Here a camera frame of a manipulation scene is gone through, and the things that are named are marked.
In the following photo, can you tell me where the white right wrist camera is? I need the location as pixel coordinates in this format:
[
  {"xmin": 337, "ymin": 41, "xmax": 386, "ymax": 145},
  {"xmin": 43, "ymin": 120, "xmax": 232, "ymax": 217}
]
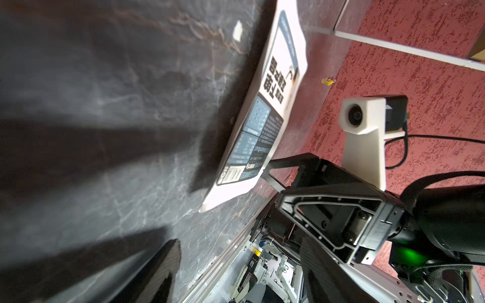
[{"xmin": 338, "ymin": 95, "xmax": 408, "ymax": 191}]

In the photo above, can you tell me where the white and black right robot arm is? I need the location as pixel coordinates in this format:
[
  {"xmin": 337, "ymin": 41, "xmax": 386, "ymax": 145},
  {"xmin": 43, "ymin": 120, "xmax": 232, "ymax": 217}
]
[{"xmin": 262, "ymin": 154, "xmax": 484, "ymax": 302}]

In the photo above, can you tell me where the yellow handled screwdriver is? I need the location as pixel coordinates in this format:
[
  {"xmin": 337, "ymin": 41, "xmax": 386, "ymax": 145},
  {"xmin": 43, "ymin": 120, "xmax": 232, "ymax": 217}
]
[{"xmin": 322, "ymin": 78, "xmax": 336, "ymax": 87}]

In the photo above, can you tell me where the wooden shelf with white frame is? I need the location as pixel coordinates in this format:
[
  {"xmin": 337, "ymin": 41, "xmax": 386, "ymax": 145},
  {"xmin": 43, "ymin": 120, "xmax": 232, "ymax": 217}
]
[{"xmin": 332, "ymin": 1, "xmax": 484, "ymax": 72}]

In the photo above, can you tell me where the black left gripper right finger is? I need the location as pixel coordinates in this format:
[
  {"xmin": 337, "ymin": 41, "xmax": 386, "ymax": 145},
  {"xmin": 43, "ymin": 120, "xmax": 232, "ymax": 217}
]
[{"xmin": 299, "ymin": 237, "xmax": 376, "ymax": 303}]

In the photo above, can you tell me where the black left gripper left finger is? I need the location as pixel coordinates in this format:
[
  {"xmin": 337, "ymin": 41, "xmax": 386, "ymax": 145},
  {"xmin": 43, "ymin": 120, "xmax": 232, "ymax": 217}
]
[{"xmin": 112, "ymin": 239, "xmax": 181, "ymax": 303}]

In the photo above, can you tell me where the aluminium mounting rail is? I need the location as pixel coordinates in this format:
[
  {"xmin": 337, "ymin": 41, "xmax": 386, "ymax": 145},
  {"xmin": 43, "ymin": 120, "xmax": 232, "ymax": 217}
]
[{"xmin": 177, "ymin": 211, "xmax": 304, "ymax": 303}]

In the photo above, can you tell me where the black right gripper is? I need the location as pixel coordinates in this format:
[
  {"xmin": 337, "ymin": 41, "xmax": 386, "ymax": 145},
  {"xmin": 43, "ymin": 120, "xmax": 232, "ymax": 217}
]
[{"xmin": 251, "ymin": 153, "xmax": 421, "ymax": 276}]

